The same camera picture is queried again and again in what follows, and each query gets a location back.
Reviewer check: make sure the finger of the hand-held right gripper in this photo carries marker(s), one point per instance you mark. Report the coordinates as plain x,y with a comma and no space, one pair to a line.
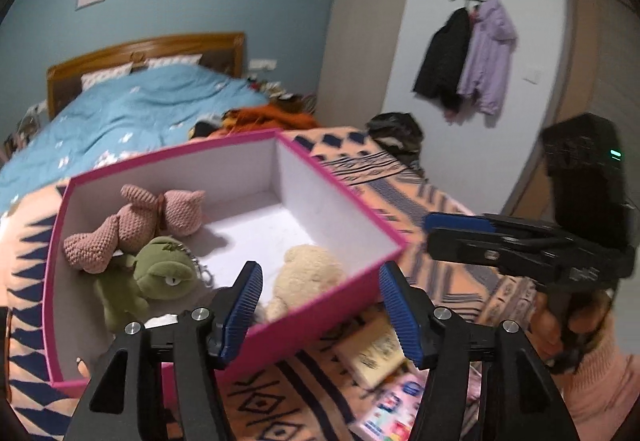
460,222
465,246

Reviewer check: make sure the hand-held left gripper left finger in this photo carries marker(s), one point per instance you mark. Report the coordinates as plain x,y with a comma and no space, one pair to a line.
242,311

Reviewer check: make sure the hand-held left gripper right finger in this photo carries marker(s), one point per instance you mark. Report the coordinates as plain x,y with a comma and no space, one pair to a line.
400,316

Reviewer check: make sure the cream cardboard packet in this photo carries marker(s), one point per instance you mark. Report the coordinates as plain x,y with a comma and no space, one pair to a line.
370,353

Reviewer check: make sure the cream teddy bear plush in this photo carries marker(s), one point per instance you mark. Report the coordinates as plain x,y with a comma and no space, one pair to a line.
305,276

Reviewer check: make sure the pink cardboard box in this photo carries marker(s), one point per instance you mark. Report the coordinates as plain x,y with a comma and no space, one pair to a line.
325,306

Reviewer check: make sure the green frog plush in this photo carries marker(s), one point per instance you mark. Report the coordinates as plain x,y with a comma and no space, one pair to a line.
165,271

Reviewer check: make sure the floral tissue pack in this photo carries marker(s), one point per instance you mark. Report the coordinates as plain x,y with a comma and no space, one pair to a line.
395,408

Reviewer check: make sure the pink knitted bunny plush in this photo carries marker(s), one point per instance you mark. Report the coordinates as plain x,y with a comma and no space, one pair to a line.
145,216

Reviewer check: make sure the person's right hand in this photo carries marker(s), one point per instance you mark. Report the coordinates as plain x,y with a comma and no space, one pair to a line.
545,321

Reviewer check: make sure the orange patterned blanket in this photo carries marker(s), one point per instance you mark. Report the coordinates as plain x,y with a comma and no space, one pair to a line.
380,171

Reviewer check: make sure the wooden door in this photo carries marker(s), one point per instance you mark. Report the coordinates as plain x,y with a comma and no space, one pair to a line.
590,46

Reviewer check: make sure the purple jacket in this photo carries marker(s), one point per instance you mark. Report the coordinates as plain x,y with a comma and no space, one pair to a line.
487,56

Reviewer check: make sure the black jacket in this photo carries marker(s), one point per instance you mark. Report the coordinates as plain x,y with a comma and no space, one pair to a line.
445,56

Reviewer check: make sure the orange cloth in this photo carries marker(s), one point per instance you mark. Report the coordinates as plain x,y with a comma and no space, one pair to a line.
270,116

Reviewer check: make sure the blue floral duvet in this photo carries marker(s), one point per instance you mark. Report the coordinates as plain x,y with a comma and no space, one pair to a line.
125,116

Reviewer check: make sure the white dotted pillow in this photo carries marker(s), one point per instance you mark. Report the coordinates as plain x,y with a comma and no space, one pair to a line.
105,76
172,61

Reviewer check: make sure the wooden bed headboard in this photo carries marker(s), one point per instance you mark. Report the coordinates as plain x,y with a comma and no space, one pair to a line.
150,46

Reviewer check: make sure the nightstand clutter with bottles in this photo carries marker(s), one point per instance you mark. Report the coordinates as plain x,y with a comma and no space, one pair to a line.
25,126

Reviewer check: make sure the white light switch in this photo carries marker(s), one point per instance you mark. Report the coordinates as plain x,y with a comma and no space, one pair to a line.
531,76

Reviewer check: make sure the white wall socket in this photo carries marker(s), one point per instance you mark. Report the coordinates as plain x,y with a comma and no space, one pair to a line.
262,64

